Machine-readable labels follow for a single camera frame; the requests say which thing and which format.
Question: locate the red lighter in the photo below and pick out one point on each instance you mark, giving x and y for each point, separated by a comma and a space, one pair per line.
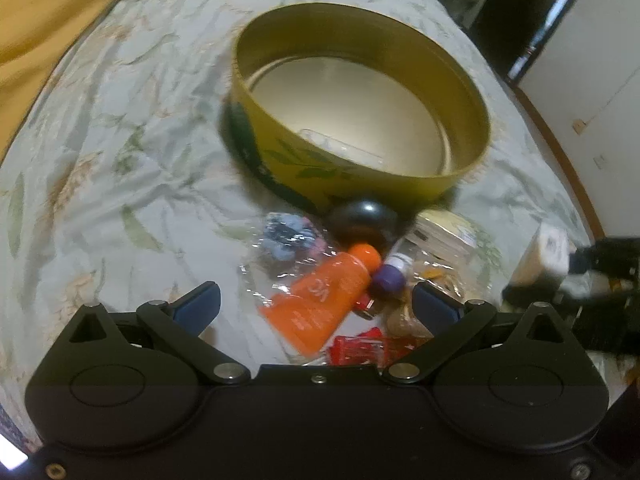
361, 349

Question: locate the orange tube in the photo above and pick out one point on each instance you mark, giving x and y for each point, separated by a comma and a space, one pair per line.
320, 305

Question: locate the pack of wooden cutlery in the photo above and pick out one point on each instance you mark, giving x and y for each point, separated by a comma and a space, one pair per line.
442, 237

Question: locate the small white box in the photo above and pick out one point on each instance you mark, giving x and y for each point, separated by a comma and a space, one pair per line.
542, 255

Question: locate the dark door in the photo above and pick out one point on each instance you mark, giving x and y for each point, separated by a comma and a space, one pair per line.
520, 15

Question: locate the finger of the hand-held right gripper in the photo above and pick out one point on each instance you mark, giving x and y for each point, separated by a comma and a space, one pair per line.
530, 294
602, 257

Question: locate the small dark red object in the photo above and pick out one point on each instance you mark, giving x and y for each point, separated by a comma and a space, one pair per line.
367, 307

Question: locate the floral bed sheet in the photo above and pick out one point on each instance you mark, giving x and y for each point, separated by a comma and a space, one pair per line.
125, 170

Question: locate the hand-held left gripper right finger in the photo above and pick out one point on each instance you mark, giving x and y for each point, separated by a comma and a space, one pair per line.
436, 307

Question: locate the round yellow tin container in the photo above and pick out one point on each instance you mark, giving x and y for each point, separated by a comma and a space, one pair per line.
370, 110

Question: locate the black round knob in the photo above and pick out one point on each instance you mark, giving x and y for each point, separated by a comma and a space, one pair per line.
362, 222

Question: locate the small purple-capped bottle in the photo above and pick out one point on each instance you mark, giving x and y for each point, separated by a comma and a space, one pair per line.
387, 280

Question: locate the yellow blanket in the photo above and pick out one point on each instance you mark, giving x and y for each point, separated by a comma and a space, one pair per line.
45, 35

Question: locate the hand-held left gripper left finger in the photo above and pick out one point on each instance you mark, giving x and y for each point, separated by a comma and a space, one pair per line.
196, 306

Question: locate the dark patterned cloth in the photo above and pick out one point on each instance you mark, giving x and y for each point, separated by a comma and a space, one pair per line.
9, 422

